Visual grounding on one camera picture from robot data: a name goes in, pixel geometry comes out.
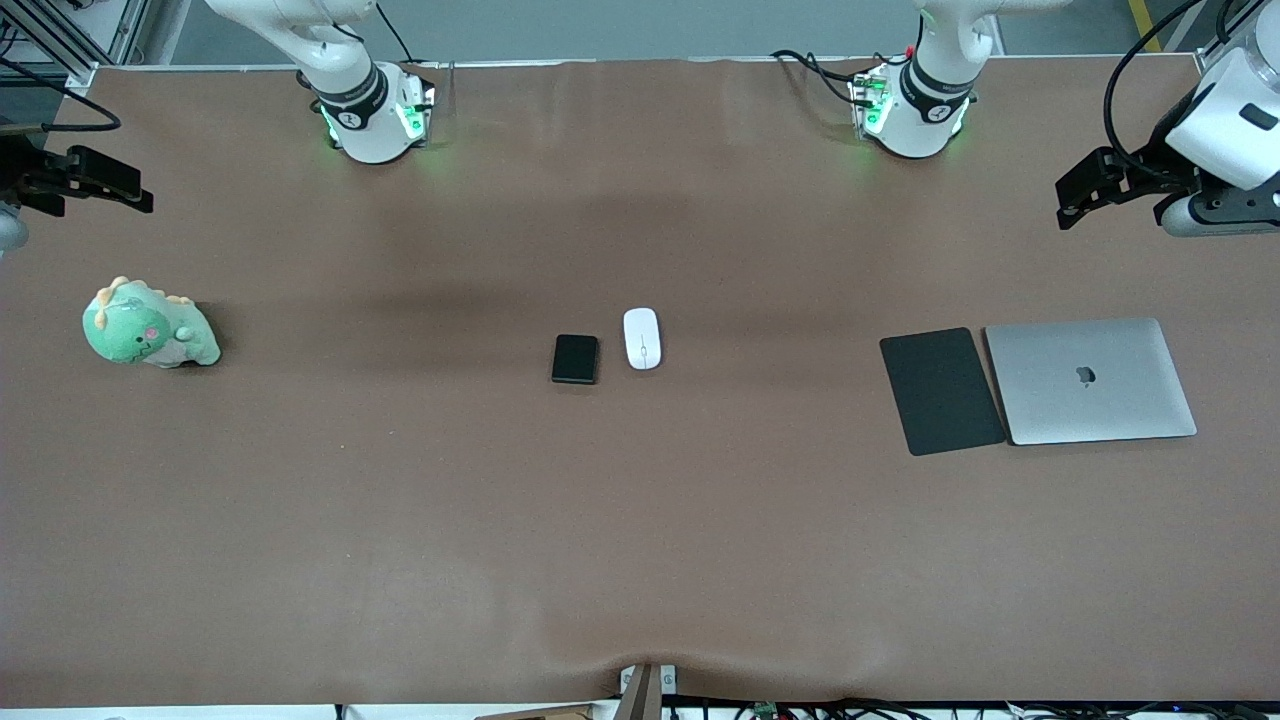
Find white computer mouse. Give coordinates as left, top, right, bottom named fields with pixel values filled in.
left=622, top=307, right=663, bottom=372

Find black phone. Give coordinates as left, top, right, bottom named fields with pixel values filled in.
left=551, top=334, right=600, bottom=386

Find black mouse pad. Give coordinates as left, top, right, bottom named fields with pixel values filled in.
left=879, top=326, right=1008, bottom=457

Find green dinosaur plush toy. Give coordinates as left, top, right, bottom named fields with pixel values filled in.
left=82, top=276, right=222, bottom=369

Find silver closed laptop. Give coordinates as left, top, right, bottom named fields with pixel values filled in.
left=983, top=317, right=1199, bottom=447

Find brown table cover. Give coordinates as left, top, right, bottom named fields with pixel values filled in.
left=0, top=55, right=1280, bottom=709

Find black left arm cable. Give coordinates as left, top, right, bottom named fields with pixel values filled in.
left=1103, top=0, right=1233, bottom=186

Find thin black base cable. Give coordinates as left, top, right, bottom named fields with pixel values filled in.
left=375, top=0, right=416, bottom=66

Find black base cables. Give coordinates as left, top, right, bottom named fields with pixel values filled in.
left=770, top=48, right=886, bottom=109

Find metal table edge bracket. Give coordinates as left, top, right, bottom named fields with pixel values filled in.
left=618, top=663, right=679, bottom=701

